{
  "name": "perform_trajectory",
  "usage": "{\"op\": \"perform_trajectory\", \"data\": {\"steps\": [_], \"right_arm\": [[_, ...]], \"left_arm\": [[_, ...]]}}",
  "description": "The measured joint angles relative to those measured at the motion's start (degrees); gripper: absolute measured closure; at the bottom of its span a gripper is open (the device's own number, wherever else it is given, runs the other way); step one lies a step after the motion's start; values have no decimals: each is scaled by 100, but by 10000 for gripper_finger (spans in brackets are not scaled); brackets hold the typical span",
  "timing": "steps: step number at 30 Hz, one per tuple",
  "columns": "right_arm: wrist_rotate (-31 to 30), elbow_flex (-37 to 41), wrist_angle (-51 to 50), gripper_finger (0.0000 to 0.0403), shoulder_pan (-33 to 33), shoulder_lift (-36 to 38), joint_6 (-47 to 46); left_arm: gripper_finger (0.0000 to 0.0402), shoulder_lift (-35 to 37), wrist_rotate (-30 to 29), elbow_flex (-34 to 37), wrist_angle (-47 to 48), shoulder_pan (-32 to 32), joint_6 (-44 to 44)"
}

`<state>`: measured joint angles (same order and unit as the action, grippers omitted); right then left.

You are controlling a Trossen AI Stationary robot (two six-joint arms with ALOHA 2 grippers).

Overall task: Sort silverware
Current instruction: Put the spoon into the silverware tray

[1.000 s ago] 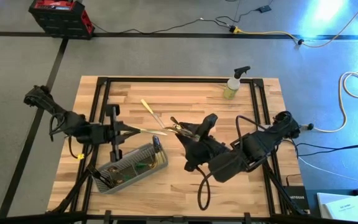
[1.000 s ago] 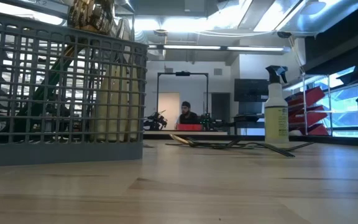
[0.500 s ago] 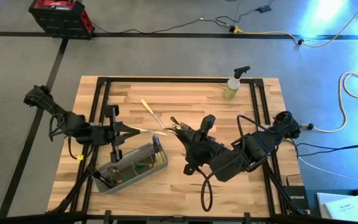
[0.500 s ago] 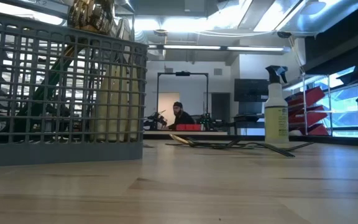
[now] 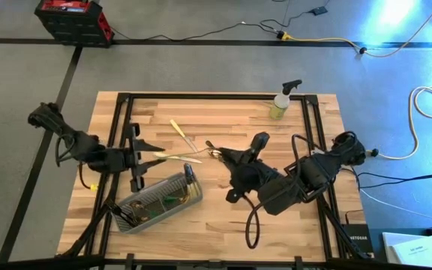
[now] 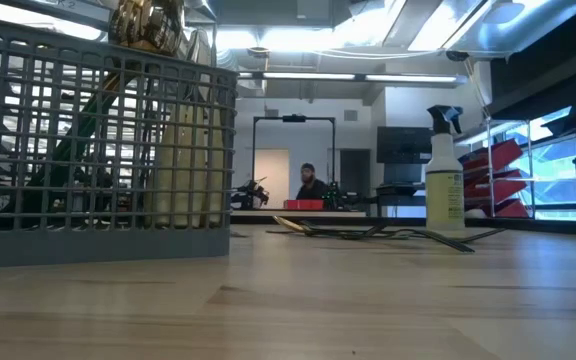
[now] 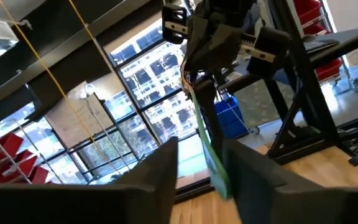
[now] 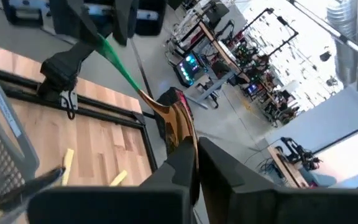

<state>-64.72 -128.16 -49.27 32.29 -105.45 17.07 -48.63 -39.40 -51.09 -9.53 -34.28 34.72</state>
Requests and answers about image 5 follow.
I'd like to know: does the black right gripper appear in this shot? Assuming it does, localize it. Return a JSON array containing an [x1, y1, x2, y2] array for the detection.
[[217, 130, 289, 206]]

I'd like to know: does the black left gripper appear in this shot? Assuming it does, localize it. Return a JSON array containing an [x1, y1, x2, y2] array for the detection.
[[124, 122, 168, 193]]

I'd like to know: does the black handled fork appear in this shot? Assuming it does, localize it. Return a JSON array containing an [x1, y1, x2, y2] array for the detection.
[[106, 201, 137, 226], [110, 205, 139, 229]]

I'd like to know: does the grey mesh cutlery basket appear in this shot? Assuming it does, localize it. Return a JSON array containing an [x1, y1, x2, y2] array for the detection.
[[112, 171, 204, 236]]

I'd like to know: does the white spray bottle black trigger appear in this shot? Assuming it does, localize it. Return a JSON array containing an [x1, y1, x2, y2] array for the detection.
[[268, 79, 304, 121]]

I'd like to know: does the red and black toolbox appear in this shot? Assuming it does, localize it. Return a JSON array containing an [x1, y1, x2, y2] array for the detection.
[[34, 0, 116, 49]]

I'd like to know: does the white paper box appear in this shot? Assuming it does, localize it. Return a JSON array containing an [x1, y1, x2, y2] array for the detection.
[[382, 231, 422, 264]]

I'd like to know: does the white booklet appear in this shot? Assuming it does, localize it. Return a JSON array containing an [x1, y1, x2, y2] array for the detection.
[[391, 235, 432, 269]]

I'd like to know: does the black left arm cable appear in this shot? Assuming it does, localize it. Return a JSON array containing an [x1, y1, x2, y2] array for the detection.
[[53, 131, 94, 191]]

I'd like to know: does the black power cable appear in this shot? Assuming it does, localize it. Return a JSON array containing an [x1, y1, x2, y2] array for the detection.
[[109, 0, 332, 41]]

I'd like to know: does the yellow extension cable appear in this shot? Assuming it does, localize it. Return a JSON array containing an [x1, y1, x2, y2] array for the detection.
[[277, 0, 432, 59]]

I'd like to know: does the black Netgear switch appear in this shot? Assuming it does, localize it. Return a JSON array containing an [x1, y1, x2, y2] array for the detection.
[[341, 223, 375, 260]]

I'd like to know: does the thin white cable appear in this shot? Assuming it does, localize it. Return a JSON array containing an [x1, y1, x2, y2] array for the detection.
[[358, 188, 432, 223]]

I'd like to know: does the black cable bundle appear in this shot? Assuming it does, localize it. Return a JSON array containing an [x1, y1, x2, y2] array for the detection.
[[352, 160, 432, 191]]

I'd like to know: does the cream coiled cable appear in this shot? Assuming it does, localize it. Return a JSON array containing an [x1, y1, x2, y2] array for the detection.
[[377, 82, 432, 161]]

